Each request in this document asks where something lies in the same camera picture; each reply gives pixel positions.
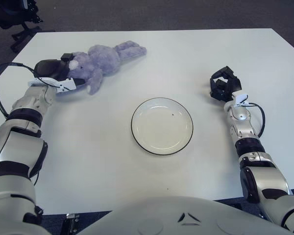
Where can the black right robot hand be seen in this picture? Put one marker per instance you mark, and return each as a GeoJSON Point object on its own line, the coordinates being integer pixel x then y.
{"type": "Point", "coordinates": [231, 84]}

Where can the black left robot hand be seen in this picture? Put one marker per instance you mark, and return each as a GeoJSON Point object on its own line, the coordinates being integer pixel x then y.
{"type": "Point", "coordinates": [50, 69]}

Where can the purple plush bunny doll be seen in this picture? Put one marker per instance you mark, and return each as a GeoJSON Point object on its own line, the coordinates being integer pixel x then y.
{"type": "Point", "coordinates": [105, 58]}

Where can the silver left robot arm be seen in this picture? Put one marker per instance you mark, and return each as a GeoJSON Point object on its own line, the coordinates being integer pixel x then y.
{"type": "Point", "coordinates": [17, 137]}

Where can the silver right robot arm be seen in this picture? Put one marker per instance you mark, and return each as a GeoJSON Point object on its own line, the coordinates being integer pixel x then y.
{"type": "Point", "coordinates": [242, 127]}

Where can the white plate black rim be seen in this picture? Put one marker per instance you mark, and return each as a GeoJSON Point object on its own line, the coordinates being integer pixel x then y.
{"type": "Point", "coordinates": [161, 127]}

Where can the black office chair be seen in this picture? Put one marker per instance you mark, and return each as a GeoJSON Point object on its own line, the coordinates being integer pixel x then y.
{"type": "Point", "coordinates": [5, 12]}

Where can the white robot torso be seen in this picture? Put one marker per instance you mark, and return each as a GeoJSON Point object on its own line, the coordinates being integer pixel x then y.
{"type": "Point", "coordinates": [149, 220]}

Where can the black stand bracket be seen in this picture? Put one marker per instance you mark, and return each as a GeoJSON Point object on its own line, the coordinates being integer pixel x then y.
{"type": "Point", "coordinates": [71, 224]}

